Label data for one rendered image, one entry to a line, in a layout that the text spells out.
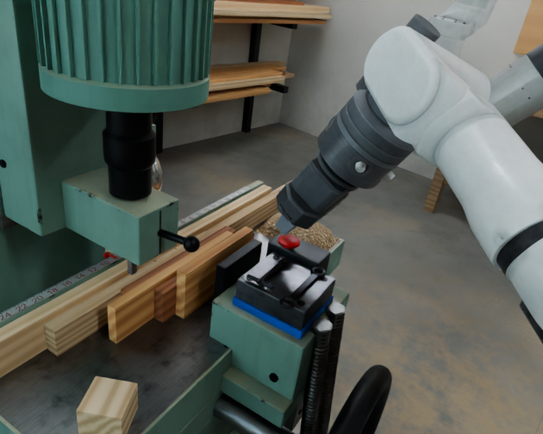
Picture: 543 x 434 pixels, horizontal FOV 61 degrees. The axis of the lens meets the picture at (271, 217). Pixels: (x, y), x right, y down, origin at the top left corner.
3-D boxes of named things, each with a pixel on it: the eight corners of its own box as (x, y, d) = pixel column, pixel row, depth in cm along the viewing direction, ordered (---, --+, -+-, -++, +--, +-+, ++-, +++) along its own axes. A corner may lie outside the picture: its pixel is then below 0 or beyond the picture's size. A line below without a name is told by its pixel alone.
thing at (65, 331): (57, 356, 55) (54, 331, 53) (46, 349, 56) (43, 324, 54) (296, 199, 102) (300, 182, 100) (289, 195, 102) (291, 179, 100)
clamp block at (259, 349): (290, 405, 57) (302, 351, 53) (204, 353, 62) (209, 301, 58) (339, 338, 68) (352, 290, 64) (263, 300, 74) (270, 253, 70)
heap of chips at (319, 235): (320, 259, 81) (323, 241, 79) (253, 231, 87) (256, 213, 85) (340, 239, 88) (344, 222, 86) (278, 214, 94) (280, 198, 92)
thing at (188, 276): (184, 319, 63) (185, 275, 60) (175, 314, 64) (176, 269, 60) (248, 269, 76) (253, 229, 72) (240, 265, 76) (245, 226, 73)
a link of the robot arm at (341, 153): (313, 250, 52) (384, 184, 45) (257, 189, 54) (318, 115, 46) (355, 213, 62) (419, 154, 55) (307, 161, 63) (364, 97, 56)
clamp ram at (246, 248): (256, 343, 60) (264, 288, 56) (211, 318, 64) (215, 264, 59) (290, 308, 67) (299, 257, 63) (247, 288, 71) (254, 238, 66)
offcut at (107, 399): (122, 443, 46) (121, 418, 44) (78, 436, 46) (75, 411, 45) (138, 407, 50) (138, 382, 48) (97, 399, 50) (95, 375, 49)
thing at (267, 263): (300, 340, 54) (308, 303, 51) (225, 300, 59) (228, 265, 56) (344, 288, 64) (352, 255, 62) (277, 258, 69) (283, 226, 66)
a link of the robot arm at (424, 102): (410, 96, 51) (467, 182, 43) (352, 66, 47) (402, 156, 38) (455, 47, 48) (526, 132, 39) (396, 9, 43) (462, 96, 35)
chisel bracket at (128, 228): (139, 277, 56) (139, 218, 52) (64, 236, 62) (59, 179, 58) (180, 253, 62) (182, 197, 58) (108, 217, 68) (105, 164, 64)
